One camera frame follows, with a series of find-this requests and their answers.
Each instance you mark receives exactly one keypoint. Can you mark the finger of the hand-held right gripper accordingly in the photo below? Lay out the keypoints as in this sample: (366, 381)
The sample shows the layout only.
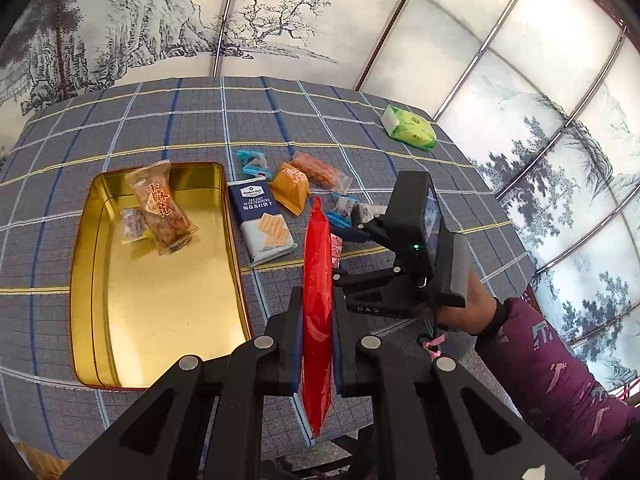
(372, 287)
(357, 232)

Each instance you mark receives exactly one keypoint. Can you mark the green tissue pack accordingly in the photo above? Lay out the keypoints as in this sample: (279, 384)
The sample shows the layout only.
(410, 127)

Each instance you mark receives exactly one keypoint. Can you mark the clear packet of orange snacks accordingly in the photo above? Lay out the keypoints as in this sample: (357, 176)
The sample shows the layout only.
(320, 170)

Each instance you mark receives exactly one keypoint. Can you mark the plaid grey tablecloth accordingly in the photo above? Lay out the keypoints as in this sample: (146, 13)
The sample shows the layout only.
(200, 115)

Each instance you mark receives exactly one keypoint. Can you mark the small blue-edged clear packet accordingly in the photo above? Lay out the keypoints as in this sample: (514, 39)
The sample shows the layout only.
(251, 164)
(343, 206)

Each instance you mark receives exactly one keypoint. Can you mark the small yellow-edged candy packet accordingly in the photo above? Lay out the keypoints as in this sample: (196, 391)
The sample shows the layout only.
(132, 227)

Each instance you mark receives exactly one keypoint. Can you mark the orange snack packet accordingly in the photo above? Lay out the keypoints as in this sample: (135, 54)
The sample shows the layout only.
(291, 187)

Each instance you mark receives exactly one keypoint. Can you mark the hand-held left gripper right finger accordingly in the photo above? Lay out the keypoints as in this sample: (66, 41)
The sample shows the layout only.
(338, 340)

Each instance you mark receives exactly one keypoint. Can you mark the person's right forearm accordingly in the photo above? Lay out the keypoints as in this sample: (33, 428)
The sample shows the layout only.
(545, 385)

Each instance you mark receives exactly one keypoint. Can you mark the wooden chair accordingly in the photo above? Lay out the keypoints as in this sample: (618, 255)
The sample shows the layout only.
(40, 462)

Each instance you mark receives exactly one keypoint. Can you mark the person's right hand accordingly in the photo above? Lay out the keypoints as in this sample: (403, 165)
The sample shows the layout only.
(467, 312)

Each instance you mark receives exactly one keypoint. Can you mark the gold metal tin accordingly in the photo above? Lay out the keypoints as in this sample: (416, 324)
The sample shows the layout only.
(165, 300)

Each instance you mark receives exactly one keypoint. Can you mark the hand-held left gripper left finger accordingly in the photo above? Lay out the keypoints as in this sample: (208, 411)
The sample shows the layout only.
(297, 330)

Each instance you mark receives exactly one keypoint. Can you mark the long red snack packet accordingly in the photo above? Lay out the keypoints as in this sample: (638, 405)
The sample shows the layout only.
(316, 280)

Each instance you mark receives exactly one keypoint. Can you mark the blue cracker packet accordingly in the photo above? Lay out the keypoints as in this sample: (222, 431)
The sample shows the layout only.
(260, 220)

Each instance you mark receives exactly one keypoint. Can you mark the clear twist snack packet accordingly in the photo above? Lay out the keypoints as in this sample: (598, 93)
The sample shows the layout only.
(161, 207)

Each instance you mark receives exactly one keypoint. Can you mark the pink patterned snack packet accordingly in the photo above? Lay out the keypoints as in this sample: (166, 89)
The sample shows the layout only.
(335, 250)

